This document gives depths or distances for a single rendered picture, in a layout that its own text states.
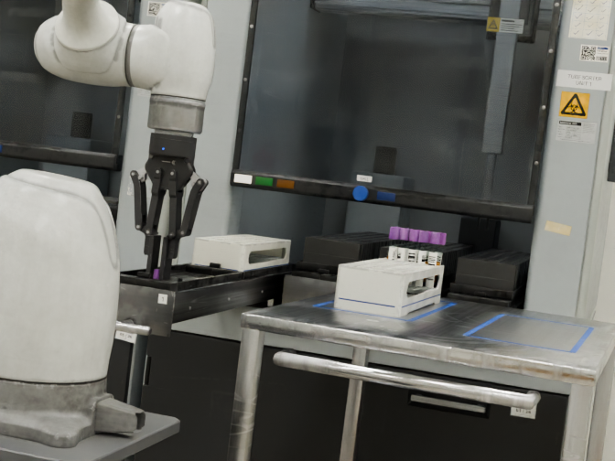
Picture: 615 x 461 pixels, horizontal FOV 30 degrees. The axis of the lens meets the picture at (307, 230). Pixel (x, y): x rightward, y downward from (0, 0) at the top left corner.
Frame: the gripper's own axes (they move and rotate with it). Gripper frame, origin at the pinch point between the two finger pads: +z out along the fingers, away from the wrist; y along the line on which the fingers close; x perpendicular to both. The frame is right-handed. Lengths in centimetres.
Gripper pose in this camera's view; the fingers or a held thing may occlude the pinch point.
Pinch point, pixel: (159, 257)
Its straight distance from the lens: 189.0
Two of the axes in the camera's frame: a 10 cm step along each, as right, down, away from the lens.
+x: -2.7, 0.2, -9.6
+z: -1.2, 9.9, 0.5
